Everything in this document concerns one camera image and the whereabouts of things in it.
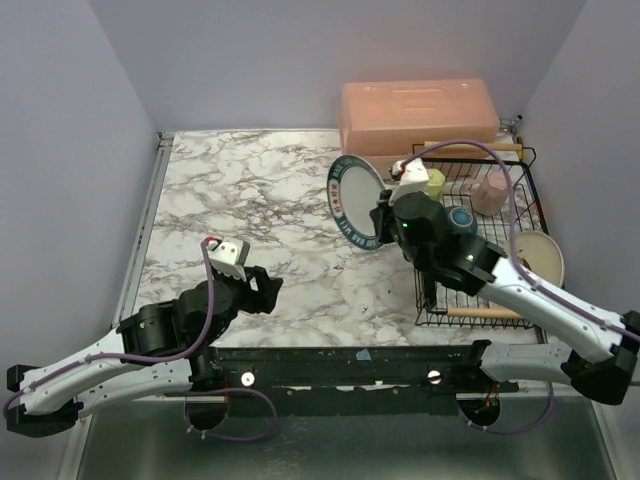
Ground white plate teal lettered rim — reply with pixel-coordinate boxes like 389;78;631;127
326;154;385;251

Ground yellow-green ceramic mug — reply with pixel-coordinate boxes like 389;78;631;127
424;168;446;202

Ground red rimmed cream plate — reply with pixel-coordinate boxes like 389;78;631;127
418;271;437;312

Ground dark bowl cream inside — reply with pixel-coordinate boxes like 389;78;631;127
445;206;478;235

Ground pink ceramic mug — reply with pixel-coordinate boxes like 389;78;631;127
471;172;511;216

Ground cream plate black patch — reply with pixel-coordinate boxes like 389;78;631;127
516;249;532;270

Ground pink and cream plate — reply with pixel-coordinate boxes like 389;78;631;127
515;231;565;287

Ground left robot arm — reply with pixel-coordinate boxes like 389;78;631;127
3;267;283;438

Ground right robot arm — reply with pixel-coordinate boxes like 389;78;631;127
370;190;639;405

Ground translucent pink storage box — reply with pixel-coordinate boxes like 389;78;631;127
339;78;500;175

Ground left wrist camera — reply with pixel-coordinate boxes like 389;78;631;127
204;236;250;281

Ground black wire dish rack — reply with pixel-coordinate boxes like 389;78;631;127
414;140;549;329

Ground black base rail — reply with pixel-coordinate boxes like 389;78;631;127
191;340;518;416

